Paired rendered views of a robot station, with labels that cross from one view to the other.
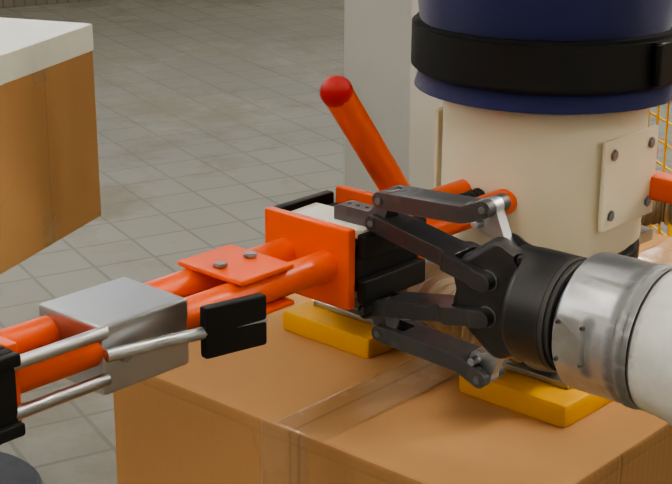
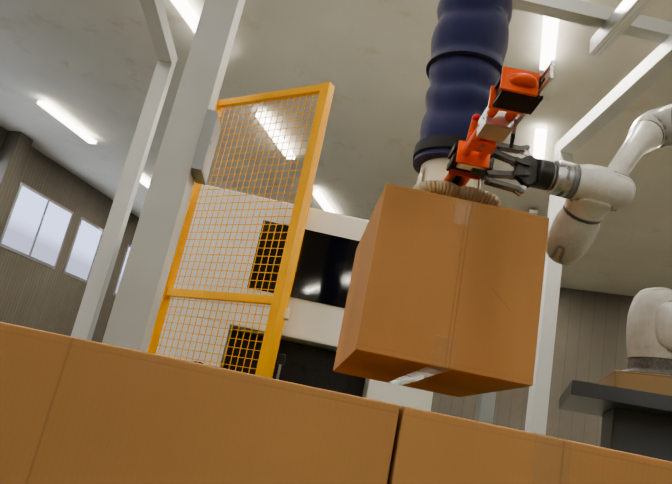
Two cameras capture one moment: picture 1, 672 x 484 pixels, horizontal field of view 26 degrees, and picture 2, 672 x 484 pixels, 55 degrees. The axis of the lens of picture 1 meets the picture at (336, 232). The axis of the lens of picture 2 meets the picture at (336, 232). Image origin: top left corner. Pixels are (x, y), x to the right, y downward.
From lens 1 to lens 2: 1.61 m
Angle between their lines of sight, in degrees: 55
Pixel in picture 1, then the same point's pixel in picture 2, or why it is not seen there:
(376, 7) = (150, 245)
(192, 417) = (424, 199)
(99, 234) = not seen: outside the picture
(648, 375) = (587, 177)
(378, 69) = (144, 270)
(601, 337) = (573, 169)
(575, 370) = (565, 178)
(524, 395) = not seen: hidden behind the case
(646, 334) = (584, 169)
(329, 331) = not seen: hidden behind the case
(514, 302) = (545, 164)
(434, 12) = (448, 131)
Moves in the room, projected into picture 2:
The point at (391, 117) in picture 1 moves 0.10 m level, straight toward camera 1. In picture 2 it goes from (146, 291) to (157, 291)
